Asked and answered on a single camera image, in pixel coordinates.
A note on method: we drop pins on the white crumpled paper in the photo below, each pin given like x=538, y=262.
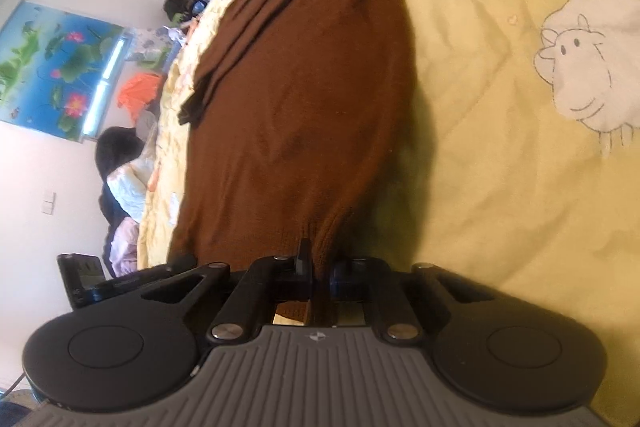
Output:
x=176, y=34

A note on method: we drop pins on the white wall switch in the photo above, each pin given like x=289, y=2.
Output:
x=49, y=203

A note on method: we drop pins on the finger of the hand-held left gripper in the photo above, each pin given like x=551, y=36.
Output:
x=145, y=279

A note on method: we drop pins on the dark green plush toy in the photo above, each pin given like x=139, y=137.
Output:
x=179, y=4

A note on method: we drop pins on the yellow cartoon printed blanket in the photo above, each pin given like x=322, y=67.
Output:
x=475, y=182

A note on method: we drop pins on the lotus pond wall poster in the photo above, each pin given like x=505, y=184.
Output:
x=50, y=62

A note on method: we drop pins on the green plastic seat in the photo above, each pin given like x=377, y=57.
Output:
x=150, y=64

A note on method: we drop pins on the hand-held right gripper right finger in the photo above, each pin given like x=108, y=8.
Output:
x=344, y=279

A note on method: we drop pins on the floral grey pillow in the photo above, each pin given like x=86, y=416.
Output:
x=150, y=47

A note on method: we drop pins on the dark cloth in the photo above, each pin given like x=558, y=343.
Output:
x=117, y=149

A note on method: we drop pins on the orange cloth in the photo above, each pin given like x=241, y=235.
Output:
x=140, y=94

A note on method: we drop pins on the pale pink cloth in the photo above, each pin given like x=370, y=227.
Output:
x=122, y=247

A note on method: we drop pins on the brown knit sweater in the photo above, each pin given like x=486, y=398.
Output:
x=300, y=107

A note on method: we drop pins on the white padded duvet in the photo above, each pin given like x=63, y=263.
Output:
x=130, y=187

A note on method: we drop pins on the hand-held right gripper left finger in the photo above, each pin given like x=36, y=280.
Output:
x=304, y=264

